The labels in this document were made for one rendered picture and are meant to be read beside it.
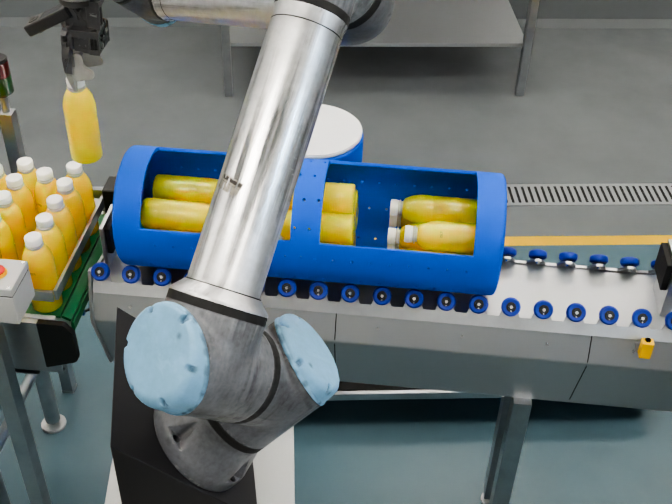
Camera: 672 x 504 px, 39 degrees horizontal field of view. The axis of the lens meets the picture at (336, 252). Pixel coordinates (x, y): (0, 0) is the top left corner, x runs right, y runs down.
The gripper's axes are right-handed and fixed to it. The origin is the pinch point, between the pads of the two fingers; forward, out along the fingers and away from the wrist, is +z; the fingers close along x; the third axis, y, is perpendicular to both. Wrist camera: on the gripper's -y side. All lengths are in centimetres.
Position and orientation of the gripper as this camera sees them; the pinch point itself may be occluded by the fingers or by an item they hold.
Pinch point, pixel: (75, 80)
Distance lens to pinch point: 214.6
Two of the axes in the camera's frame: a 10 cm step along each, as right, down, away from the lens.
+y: 9.9, 1.3, -0.3
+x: 1.1, -6.3, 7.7
